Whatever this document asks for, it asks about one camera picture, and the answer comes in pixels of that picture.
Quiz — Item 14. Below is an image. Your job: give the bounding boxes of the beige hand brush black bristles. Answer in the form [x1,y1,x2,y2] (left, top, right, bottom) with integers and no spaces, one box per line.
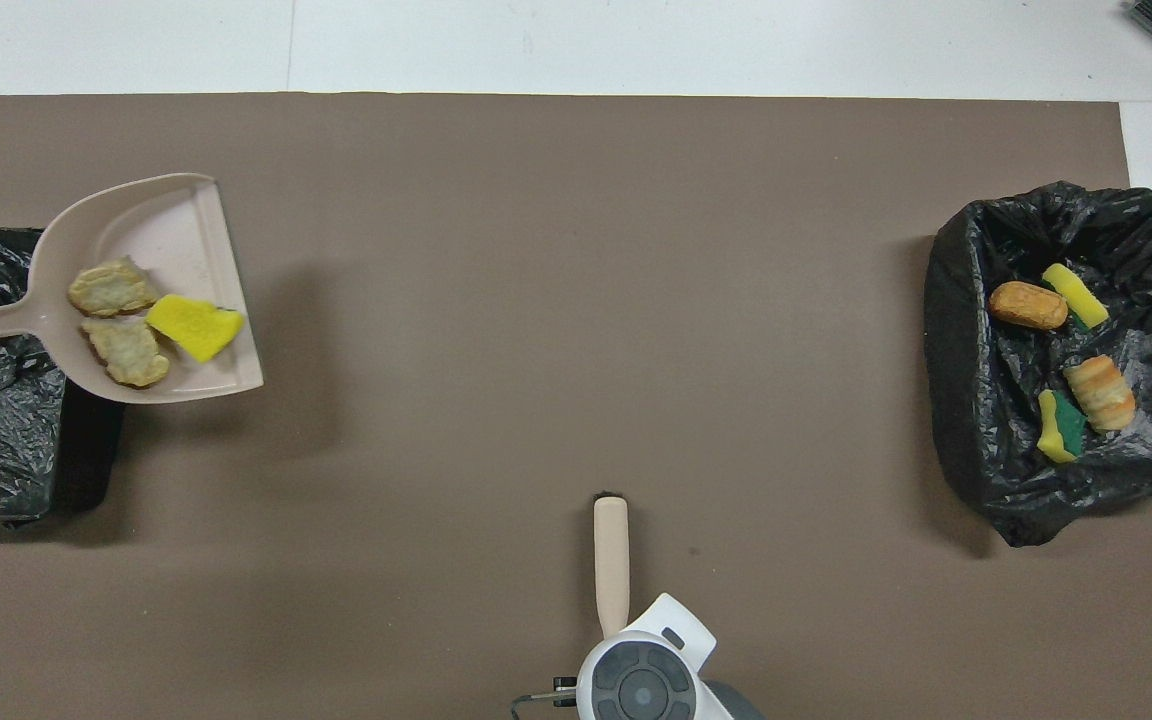
[593,493,630,641]

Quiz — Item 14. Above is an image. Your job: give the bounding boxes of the plain yellow sponge piece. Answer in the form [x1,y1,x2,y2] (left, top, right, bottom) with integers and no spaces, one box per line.
[145,293,246,364]

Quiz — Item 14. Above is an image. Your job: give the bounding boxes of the beige plastic dustpan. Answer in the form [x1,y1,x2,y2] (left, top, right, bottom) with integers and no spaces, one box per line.
[0,173,265,405]

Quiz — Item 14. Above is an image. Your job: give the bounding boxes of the striped croissant piece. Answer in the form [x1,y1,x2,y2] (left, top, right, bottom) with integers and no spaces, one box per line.
[82,317,172,389]

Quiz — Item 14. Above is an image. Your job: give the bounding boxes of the brown bread roll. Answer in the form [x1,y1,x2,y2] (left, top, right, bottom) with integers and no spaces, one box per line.
[988,281,1070,332]

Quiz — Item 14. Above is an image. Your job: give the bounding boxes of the pale flaky pastry piece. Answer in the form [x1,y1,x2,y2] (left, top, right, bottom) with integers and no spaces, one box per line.
[68,257,161,318]

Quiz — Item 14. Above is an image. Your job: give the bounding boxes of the green and yellow sponge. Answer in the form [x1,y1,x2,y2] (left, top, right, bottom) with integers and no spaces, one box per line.
[1037,389,1089,464]

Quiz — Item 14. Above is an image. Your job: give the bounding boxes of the notched yellow sponge piece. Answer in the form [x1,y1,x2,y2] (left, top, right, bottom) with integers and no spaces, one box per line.
[1042,262,1110,331]

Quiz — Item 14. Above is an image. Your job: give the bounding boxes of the crusty bread chunk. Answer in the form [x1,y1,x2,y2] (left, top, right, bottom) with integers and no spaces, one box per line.
[1064,355,1136,432]

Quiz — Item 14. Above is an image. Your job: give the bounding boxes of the bin with crumpled black bag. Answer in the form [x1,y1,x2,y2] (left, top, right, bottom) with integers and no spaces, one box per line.
[924,181,1152,548]

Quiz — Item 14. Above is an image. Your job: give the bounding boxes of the brown paper table mat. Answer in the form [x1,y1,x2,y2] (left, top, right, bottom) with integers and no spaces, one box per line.
[0,93,1152,720]

